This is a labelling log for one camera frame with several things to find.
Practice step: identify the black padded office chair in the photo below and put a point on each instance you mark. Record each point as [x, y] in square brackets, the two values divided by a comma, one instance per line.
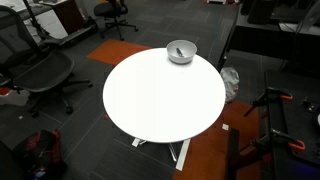
[110, 10]

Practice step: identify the white paper scrap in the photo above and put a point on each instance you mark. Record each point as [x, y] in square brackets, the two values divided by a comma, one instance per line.
[225, 126]

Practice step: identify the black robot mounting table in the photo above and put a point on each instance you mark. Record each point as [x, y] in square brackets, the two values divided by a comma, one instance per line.
[296, 140]

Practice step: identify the white cabinet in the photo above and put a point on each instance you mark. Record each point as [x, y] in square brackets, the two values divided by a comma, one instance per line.
[50, 21]

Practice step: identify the black mesh office chair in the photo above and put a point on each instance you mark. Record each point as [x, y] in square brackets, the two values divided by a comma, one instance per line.
[43, 71]

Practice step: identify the black desk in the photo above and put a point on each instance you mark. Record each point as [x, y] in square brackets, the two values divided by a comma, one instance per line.
[256, 38]

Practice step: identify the black low platform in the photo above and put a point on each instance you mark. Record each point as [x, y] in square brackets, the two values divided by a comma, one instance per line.
[71, 35]

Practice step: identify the white plastic bag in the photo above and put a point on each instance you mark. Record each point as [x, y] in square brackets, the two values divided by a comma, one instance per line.
[230, 83]

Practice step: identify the white floor object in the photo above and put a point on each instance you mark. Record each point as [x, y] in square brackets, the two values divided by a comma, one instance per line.
[15, 98]

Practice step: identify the black upright post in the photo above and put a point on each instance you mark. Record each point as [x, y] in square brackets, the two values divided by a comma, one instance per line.
[232, 153]

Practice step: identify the teal marker with black cap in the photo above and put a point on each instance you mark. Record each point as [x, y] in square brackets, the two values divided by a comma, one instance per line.
[180, 52]

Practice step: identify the white bowl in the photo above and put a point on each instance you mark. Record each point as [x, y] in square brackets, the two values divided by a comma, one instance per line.
[190, 50]

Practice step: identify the white table base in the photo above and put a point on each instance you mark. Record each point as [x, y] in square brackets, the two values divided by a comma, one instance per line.
[182, 155]

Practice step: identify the tiny white floor scrap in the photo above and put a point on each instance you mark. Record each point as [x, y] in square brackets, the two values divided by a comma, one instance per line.
[20, 117]

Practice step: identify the red and black backpack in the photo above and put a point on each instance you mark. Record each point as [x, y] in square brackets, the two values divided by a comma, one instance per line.
[41, 150]

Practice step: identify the small black bracket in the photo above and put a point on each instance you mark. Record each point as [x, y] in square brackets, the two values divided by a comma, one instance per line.
[309, 105]

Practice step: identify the dark red wooden block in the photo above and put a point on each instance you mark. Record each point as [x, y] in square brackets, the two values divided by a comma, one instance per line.
[250, 156]

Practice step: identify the black tripod pole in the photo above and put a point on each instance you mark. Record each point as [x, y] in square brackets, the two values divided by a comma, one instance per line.
[35, 20]

